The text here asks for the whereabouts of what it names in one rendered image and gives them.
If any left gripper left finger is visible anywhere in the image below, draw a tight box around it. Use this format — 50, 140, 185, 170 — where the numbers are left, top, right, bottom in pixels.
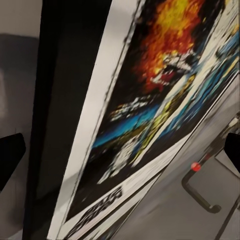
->
0, 133, 26, 193

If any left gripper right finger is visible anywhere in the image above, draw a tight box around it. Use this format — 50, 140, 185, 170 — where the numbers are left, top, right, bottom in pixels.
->
224, 133, 240, 173

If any poster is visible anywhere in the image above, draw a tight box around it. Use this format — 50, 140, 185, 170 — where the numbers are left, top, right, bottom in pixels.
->
22, 0, 240, 240

